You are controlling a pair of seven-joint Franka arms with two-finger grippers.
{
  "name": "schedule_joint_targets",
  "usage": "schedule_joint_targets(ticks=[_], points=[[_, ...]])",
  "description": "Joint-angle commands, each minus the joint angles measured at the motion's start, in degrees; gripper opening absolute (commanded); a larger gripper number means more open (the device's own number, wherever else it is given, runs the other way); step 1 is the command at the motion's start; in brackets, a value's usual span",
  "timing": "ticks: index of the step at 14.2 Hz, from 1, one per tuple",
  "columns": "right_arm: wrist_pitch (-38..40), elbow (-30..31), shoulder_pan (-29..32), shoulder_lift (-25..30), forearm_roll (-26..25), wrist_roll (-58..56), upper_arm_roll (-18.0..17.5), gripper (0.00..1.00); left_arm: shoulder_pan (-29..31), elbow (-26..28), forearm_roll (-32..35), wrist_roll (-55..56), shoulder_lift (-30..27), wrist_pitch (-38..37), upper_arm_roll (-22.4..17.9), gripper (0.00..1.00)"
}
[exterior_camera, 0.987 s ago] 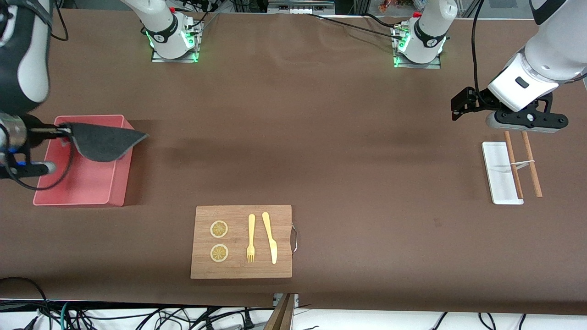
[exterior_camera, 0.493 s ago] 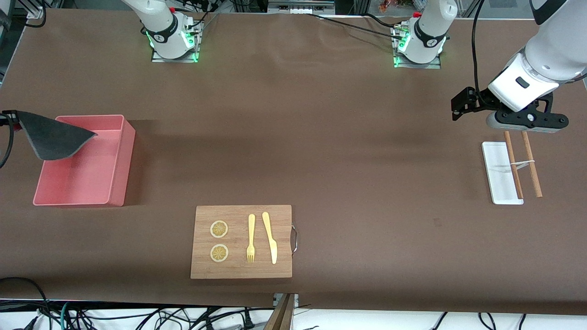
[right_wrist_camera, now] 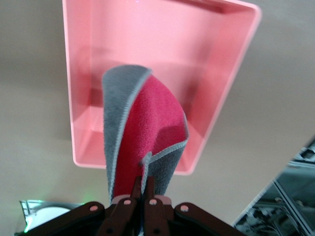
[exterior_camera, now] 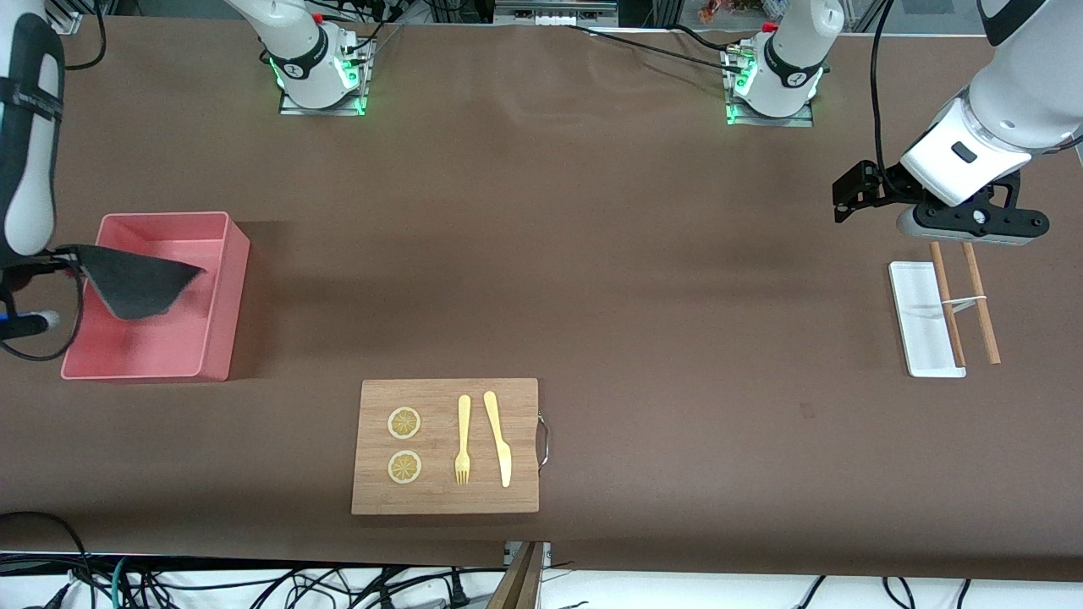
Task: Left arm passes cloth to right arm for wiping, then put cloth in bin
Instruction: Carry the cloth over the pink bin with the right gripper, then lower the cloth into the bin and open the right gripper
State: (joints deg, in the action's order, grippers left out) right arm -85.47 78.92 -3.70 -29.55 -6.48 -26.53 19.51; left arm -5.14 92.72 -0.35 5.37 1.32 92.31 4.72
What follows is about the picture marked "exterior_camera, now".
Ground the grey and pink microfibre cloth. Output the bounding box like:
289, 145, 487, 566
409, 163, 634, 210
55, 244, 207, 321

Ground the wooden rack rod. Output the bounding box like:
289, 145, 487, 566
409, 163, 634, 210
929, 242, 967, 368
959, 239, 1002, 365

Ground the pink plastic bin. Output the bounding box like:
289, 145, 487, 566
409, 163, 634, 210
61, 211, 251, 382

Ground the grey metal device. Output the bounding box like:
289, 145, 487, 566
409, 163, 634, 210
495, 0, 618, 26

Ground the yellow plastic fork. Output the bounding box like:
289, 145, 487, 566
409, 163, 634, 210
454, 394, 472, 486

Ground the yellow plastic knife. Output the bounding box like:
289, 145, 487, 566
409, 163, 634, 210
483, 390, 513, 489

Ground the wooden cutting board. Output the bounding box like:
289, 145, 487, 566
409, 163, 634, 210
351, 378, 541, 516

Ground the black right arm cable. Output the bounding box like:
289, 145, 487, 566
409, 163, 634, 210
0, 266, 86, 364

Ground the white rack base plate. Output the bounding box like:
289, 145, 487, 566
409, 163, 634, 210
888, 261, 967, 379

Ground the black cable on table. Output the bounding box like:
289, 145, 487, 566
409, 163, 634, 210
558, 24, 754, 77

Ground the black looped floor cable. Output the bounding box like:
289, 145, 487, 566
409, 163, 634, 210
0, 511, 91, 609

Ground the small metal bracket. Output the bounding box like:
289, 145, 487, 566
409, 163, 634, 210
504, 541, 552, 569

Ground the wooden post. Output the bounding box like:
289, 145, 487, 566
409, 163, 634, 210
487, 541, 547, 609

